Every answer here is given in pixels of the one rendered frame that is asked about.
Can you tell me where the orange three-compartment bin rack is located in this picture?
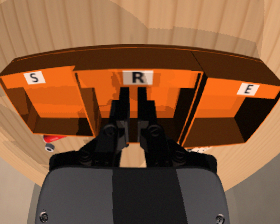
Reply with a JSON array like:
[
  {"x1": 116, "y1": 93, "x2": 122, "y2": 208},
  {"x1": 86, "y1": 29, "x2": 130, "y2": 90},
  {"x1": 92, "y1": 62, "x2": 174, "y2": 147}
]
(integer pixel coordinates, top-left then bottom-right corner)
[{"x1": 0, "y1": 44, "x2": 280, "y2": 149}]

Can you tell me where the red aa battery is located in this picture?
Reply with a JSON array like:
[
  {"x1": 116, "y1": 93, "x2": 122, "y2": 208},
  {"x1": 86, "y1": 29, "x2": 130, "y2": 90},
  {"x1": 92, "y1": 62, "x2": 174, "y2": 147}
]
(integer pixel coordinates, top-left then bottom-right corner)
[{"x1": 43, "y1": 135, "x2": 67, "y2": 143}]

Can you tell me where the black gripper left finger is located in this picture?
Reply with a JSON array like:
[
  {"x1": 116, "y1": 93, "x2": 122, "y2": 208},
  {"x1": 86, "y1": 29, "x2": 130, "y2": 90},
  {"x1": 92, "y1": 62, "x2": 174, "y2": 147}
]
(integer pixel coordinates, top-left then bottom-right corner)
[{"x1": 49, "y1": 87, "x2": 130, "y2": 171}]

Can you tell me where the silver hex nut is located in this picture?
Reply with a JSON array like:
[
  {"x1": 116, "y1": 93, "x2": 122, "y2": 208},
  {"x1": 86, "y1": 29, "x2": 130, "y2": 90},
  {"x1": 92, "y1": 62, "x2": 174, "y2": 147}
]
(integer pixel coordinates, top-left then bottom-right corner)
[{"x1": 45, "y1": 143, "x2": 55, "y2": 152}]

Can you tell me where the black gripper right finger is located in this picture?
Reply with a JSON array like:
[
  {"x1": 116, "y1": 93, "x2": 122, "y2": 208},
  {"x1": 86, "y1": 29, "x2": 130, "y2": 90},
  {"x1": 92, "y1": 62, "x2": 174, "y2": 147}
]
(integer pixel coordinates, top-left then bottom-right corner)
[{"x1": 137, "y1": 87, "x2": 217, "y2": 173}]

